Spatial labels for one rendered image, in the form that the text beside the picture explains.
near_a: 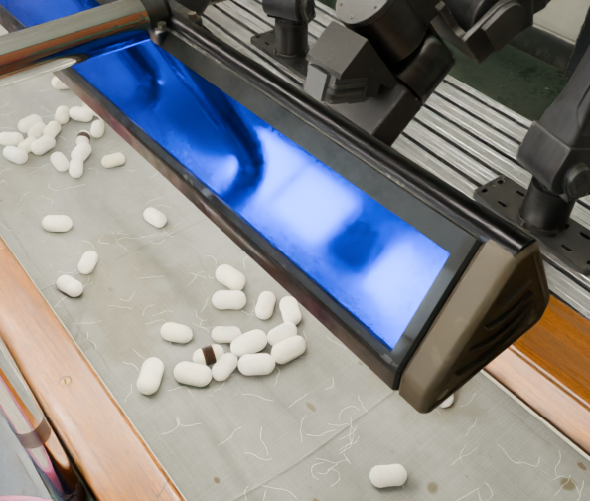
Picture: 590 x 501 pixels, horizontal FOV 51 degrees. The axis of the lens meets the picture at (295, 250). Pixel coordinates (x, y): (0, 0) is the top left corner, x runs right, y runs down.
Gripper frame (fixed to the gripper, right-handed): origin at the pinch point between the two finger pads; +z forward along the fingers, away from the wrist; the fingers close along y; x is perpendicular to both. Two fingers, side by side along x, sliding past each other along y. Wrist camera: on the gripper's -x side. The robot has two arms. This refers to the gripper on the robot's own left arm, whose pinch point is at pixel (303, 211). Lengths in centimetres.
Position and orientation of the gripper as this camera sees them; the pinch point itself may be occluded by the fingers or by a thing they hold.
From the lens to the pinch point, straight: 59.8
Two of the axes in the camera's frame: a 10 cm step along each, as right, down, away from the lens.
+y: 6.3, 5.6, -5.4
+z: -6.1, 7.9, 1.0
